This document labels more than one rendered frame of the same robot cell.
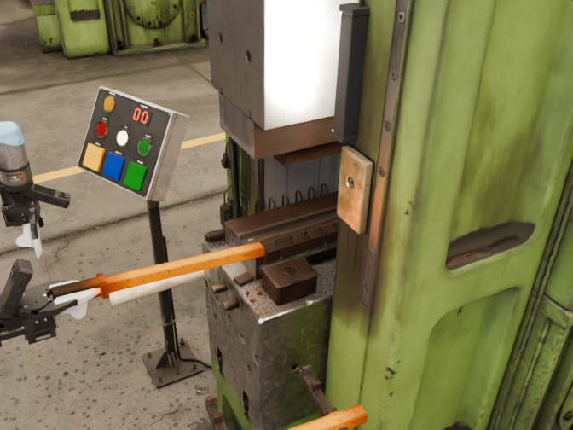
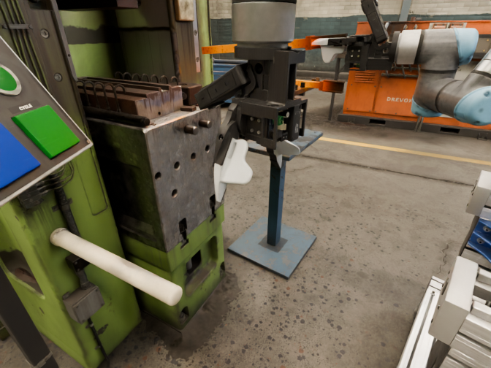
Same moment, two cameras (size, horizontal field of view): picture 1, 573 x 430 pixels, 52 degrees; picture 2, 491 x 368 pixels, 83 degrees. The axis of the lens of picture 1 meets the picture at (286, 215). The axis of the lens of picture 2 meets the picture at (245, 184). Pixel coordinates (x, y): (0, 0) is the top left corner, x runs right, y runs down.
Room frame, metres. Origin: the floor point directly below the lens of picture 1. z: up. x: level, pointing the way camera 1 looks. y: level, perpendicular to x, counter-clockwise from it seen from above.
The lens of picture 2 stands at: (1.53, 1.01, 1.15)
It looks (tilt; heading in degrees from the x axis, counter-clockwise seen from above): 29 degrees down; 238
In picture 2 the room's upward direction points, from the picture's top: straight up
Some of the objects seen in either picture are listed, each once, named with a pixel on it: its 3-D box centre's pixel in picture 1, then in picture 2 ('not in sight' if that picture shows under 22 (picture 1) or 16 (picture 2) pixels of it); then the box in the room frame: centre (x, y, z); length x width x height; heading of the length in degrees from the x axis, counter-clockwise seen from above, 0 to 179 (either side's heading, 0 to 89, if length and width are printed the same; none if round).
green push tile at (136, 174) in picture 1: (136, 176); (47, 132); (1.57, 0.47, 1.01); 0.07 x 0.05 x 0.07; 54
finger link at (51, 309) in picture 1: (54, 305); not in sight; (0.85, 0.45, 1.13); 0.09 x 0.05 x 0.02; 117
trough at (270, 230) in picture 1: (310, 221); (118, 83); (1.37, -0.07, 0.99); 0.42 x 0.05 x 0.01; 119
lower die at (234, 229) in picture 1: (305, 227); (115, 95); (1.39, -0.06, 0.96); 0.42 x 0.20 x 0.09; 119
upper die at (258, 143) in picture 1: (311, 109); not in sight; (1.39, -0.06, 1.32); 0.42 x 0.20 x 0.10; 119
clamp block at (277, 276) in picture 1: (290, 281); (183, 93); (1.16, -0.01, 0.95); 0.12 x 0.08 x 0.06; 119
